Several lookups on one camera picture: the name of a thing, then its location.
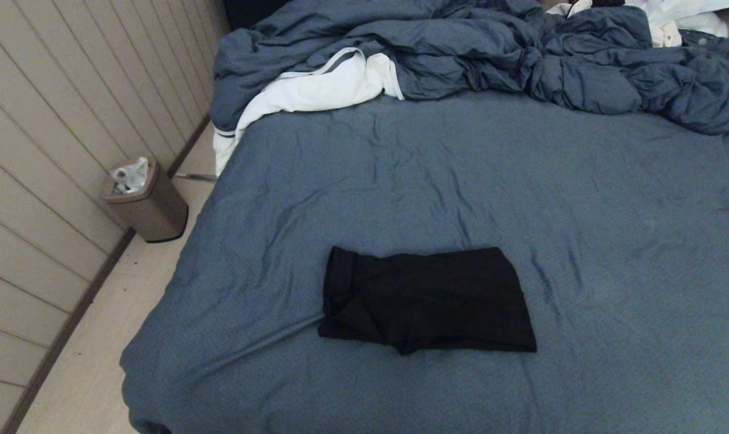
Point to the white pillow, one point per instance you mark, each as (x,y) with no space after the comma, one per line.
(696,15)

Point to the brown trash bin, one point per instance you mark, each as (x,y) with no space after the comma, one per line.
(153,214)

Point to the blue bed sheet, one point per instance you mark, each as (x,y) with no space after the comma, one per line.
(461,181)

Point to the white garment with grey stripe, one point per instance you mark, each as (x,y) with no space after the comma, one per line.
(316,90)

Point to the black moon print t-shirt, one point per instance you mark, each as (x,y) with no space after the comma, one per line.
(437,301)

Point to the crumpled blue duvet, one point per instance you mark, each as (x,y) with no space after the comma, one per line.
(491,54)

